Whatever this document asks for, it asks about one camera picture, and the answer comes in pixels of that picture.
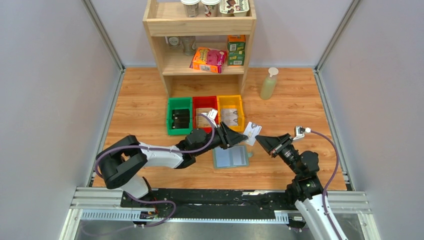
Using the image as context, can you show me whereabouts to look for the glass jar on shelf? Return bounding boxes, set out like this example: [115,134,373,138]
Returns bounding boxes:
[166,36,181,49]

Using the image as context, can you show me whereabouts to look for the green soap bottle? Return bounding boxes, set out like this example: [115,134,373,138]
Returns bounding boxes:
[260,67,279,100]

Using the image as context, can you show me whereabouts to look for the yogurt cup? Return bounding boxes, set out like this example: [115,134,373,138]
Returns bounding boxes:
[201,0,220,18]
[180,0,200,18]

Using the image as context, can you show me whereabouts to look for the tan cards in red bin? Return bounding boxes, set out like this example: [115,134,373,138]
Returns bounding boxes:
[195,107,212,128]

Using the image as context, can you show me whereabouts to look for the orange pink snack box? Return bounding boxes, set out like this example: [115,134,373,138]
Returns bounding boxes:
[189,47,227,74]

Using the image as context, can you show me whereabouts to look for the wooden shelf unit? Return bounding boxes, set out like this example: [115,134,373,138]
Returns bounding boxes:
[142,0,257,96]

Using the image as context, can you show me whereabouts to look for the chocolate pudding pack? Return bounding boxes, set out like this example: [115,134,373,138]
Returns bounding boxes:
[219,0,250,17]

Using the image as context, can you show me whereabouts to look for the red plastic bin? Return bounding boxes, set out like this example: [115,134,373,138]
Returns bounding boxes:
[192,96,218,133]

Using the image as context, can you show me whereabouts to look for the left yogurt cup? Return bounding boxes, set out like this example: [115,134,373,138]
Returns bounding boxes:
[180,0,200,18]

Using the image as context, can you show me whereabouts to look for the grey-green card holder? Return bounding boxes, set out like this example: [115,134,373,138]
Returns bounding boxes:
[212,145,253,169]

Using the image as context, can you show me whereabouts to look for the white card in yellow bin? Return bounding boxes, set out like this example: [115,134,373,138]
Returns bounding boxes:
[220,108,238,118]

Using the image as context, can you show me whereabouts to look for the white credit card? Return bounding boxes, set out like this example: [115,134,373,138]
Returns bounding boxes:
[221,115,239,127]
[243,121,262,146]

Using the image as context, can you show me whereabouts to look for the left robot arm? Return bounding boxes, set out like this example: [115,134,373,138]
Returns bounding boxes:
[94,122,248,208]

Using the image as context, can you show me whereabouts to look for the green orange carton box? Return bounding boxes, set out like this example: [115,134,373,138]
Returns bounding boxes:
[227,35,246,66]

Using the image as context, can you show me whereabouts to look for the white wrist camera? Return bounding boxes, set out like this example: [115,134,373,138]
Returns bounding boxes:
[206,108,218,121]
[292,126,311,142]

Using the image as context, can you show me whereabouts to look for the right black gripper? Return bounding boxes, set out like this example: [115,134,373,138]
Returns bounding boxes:
[254,133,302,177]

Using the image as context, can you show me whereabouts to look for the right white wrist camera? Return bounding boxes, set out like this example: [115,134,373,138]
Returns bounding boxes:
[292,126,311,142]

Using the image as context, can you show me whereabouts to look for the clear glass on shelf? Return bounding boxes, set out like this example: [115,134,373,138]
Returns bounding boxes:
[180,36,197,56]

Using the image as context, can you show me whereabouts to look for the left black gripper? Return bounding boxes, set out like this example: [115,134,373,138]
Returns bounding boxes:
[194,121,248,157]

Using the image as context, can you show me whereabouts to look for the middle yogurt cup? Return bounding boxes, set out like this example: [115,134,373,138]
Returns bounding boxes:
[201,0,220,18]

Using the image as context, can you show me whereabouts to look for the green plastic bin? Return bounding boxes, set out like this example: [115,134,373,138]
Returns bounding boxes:
[166,97,193,136]

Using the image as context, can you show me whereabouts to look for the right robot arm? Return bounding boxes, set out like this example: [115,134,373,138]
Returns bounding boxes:
[255,126,348,240]

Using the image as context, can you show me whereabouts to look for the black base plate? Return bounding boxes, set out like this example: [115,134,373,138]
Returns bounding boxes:
[119,188,319,220]

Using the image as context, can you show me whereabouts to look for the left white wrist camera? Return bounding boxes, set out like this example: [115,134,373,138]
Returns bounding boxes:
[206,108,218,121]

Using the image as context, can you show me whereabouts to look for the black cards in green bin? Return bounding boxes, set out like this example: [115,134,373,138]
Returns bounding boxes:
[171,108,191,129]

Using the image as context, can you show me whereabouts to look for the yellow plastic bin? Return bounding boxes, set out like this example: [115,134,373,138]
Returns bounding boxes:
[217,95,245,133]

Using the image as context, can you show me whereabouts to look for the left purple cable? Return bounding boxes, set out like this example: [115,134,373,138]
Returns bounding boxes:
[94,113,220,229]

